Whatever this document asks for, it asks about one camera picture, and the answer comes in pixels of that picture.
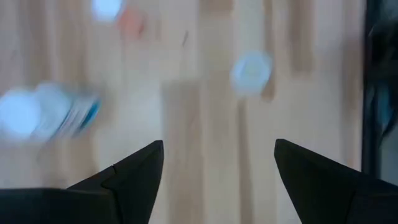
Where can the black aluminium table frame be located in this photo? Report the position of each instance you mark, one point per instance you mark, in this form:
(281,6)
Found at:
(367,93)

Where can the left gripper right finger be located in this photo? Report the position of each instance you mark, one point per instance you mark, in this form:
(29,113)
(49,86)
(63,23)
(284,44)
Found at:
(317,193)

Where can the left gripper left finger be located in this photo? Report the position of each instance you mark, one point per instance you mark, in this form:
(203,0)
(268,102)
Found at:
(133,186)

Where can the translucent white plastic bottle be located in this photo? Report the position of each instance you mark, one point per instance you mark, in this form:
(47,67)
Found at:
(251,73)

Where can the white supplement bottle blue label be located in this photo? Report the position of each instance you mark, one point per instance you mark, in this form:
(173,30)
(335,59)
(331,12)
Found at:
(46,109)

